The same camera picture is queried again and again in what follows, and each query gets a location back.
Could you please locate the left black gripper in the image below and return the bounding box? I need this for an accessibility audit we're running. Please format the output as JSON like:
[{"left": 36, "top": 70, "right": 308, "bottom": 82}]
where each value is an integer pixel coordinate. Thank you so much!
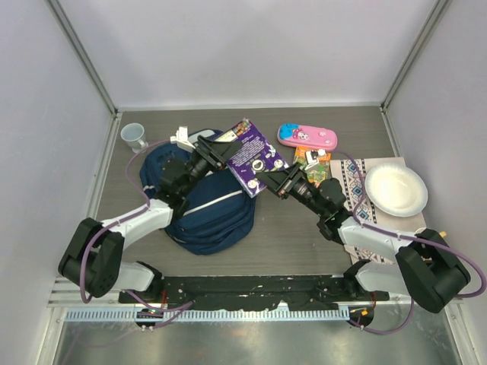
[{"left": 180, "top": 136, "right": 243, "bottom": 198}]

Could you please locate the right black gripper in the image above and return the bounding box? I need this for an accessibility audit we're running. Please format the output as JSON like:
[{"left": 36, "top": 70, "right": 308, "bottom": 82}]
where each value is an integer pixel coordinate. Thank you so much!
[{"left": 256, "top": 161, "right": 326, "bottom": 217}]

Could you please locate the orange green treehouse book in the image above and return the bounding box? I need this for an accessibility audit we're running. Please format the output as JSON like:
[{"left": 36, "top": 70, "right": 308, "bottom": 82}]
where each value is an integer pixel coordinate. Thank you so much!
[{"left": 294, "top": 146, "right": 332, "bottom": 186}]

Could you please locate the purple paperback book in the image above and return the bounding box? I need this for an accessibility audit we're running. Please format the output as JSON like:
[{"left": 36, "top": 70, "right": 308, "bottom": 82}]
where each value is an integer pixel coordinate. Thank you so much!
[{"left": 216, "top": 118, "right": 289, "bottom": 198}]

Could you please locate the navy blue student backpack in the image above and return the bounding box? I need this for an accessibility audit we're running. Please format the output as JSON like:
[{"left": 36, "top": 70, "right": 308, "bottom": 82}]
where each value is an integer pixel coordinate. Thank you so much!
[{"left": 139, "top": 142, "right": 256, "bottom": 255}]

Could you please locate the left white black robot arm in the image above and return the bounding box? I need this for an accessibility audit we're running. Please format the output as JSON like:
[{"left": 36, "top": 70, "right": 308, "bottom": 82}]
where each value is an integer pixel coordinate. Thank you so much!
[{"left": 58, "top": 137, "right": 243, "bottom": 303}]

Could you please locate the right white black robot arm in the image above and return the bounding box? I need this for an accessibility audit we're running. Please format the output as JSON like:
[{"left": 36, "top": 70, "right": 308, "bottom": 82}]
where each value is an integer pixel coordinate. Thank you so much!
[{"left": 256, "top": 164, "right": 471, "bottom": 313}]

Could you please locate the pink cartoon pencil case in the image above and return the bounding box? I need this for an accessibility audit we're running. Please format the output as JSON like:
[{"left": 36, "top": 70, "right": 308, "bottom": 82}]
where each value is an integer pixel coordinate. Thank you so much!
[{"left": 277, "top": 123, "right": 338, "bottom": 151}]

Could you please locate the patterned beige placemat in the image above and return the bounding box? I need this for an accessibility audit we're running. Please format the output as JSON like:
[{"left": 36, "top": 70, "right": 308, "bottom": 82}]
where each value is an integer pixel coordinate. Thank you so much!
[{"left": 330, "top": 157, "right": 426, "bottom": 265}]

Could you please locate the light blue footed cup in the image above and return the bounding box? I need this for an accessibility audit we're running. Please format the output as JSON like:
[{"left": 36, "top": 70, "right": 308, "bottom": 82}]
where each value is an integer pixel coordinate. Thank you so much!
[{"left": 120, "top": 123, "right": 148, "bottom": 154}]

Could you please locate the white shallow bowl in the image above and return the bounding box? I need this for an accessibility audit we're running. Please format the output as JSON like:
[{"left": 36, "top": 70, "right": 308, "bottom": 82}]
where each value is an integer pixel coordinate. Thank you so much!
[{"left": 365, "top": 163, "right": 428, "bottom": 217}]

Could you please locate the cream yellow mug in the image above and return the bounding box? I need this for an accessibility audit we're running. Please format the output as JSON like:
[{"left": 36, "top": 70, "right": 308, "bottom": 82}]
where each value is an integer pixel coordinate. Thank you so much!
[{"left": 415, "top": 227, "right": 447, "bottom": 238}]

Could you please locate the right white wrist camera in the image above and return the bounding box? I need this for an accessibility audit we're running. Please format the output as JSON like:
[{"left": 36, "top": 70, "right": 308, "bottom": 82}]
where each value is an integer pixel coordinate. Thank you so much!
[{"left": 304, "top": 149, "right": 327, "bottom": 171}]

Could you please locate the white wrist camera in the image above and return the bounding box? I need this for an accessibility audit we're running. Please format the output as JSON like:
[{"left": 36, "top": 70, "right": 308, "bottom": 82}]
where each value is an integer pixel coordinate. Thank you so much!
[
  {"left": 304, "top": 149, "right": 327, "bottom": 171},
  {"left": 170, "top": 126, "right": 198, "bottom": 152}
]

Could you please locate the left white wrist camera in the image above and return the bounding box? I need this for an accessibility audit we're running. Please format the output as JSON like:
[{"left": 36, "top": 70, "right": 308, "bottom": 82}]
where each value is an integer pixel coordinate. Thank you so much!
[{"left": 170, "top": 126, "right": 198, "bottom": 152}]

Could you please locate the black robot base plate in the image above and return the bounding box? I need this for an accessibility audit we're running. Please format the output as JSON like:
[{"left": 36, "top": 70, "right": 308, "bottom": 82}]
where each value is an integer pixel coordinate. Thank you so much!
[{"left": 135, "top": 275, "right": 390, "bottom": 312}]

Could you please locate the white slotted cable duct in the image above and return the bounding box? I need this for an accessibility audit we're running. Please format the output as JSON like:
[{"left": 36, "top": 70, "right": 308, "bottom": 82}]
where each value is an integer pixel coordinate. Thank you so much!
[{"left": 65, "top": 304, "right": 349, "bottom": 322}]

